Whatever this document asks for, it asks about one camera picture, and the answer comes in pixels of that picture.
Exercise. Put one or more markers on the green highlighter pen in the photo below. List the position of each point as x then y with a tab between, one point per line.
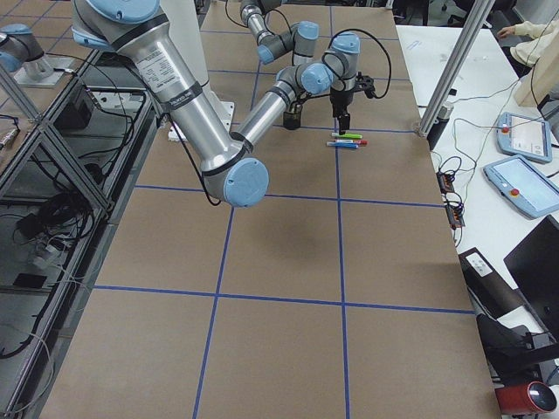
346	136

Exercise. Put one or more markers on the black mesh pen cup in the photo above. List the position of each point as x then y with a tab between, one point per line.
291	120

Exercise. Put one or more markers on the red capped marker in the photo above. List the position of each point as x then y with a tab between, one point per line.
351	141

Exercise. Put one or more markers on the blue highlighter pen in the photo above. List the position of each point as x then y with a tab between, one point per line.
346	145

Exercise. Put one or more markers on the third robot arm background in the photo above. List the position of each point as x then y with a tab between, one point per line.
20	49

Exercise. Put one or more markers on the dark steel water bottle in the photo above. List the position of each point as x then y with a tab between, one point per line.
439	124

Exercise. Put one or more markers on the orange black power strip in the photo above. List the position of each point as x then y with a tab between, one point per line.
453	203

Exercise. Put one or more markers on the white side desk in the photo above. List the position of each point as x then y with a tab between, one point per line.
485	89

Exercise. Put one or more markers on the far teach pendant tablet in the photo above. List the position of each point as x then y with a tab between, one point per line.
520	135

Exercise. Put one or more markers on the teach pendant tablet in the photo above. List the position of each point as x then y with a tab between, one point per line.
520	135
523	185

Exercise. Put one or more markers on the near teach pendant tablet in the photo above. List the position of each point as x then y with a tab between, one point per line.
523	185

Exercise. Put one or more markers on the person in cream sweater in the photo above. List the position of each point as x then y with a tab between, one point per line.
535	62

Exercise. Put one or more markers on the black laptop on desk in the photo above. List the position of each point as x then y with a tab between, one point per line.
533	265

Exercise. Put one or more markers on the red cylinder bottle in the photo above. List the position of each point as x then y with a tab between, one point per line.
528	398

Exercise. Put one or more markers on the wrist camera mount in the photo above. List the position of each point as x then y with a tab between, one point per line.
365	84

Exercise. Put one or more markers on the aluminium frame rack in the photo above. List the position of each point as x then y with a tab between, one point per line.
65	181

